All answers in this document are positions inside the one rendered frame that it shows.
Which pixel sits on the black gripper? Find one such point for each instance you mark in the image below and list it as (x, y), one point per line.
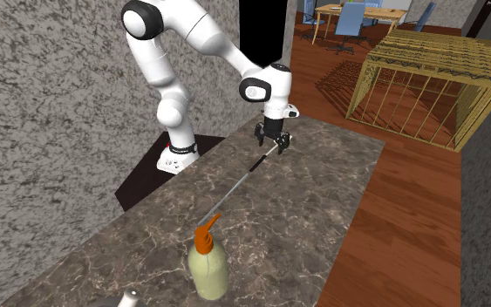
(272, 126)

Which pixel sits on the grey round white-knobbed object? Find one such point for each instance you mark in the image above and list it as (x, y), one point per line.
(129, 298)

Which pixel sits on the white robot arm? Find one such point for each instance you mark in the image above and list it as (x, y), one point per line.
(156, 64)

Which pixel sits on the long thin silver black rod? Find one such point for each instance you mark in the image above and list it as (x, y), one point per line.
(241, 182)

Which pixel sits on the pale green orange pump bottle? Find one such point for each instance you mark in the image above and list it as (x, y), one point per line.
(208, 268)

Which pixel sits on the blue office chair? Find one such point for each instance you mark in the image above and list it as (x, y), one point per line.
(350, 21)
(309, 12)

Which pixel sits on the wooden table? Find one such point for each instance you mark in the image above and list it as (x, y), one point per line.
(381, 13)

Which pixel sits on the dark robot stand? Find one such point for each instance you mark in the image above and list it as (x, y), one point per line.
(143, 183)

